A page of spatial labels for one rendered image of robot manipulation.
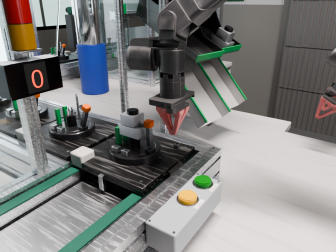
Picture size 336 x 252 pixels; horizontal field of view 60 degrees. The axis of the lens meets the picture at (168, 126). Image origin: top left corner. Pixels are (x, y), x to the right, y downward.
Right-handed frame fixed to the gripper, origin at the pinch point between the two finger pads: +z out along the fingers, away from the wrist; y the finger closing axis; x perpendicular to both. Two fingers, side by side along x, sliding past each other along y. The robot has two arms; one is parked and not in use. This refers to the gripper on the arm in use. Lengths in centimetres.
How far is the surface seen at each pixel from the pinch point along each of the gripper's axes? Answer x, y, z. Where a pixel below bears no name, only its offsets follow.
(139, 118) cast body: -9.9, 0.4, -1.4
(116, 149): -13.2, 6.1, 5.7
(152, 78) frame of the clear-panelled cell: -69, -86, 15
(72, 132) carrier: -32.9, 3.8, 6.6
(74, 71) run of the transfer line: -128, -77, 15
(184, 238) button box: 12.7, 16.1, 13.7
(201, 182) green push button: 9.7, 3.6, 9.1
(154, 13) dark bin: -20.8, -23.1, -25.4
